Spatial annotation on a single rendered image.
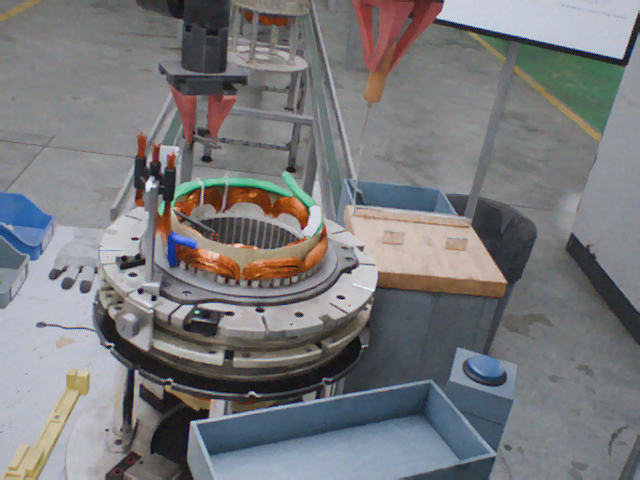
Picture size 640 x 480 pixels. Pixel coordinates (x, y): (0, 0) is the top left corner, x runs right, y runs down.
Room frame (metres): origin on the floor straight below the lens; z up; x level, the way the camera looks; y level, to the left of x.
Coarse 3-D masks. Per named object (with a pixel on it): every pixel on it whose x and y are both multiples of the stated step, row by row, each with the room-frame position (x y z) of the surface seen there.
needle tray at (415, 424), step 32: (416, 384) 0.59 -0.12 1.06; (224, 416) 0.49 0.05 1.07; (256, 416) 0.50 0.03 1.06; (288, 416) 0.52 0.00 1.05; (320, 416) 0.54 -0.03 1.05; (352, 416) 0.55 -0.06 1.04; (384, 416) 0.57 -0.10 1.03; (416, 416) 0.59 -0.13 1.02; (448, 416) 0.56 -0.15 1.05; (192, 448) 0.47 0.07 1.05; (224, 448) 0.49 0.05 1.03; (256, 448) 0.50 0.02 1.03; (288, 448) 0.51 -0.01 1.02; (320, 448) 0.52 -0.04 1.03; (352, 448) 0.53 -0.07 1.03; (384, 448) 0.53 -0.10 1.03; (416, 448) 0.54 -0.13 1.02; (448, 448) 0.55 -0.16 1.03; (480, 448) 0.52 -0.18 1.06
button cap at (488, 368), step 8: (472, 360) 0.68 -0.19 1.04; (480, 360) 0.68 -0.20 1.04; (488, 360) 0.68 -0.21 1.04; (496, 360) 0.68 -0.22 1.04; (472, 368) 0.66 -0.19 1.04; (480, 368) 0.66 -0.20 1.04; (488, 368) 0.66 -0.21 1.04; (496, 368) 0.67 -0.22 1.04; (504, 368) 0.67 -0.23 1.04; (480, 376) 0.66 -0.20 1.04; (488, 376) 0.65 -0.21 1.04; (496, 376) 0.66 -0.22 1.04
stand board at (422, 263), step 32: (352, 224) 0.93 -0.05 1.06; (384, 224) 0.95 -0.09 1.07; (416, 224) 0.97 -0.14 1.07; (384, 256) 0.85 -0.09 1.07; (416, 256) 0.87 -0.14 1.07; (448, 256) 0.88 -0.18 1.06; (480, 256) 0.90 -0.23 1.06; (416, 288) 0.82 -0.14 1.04; (448, 288) 0.82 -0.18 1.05; (480, 288) 0.83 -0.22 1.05
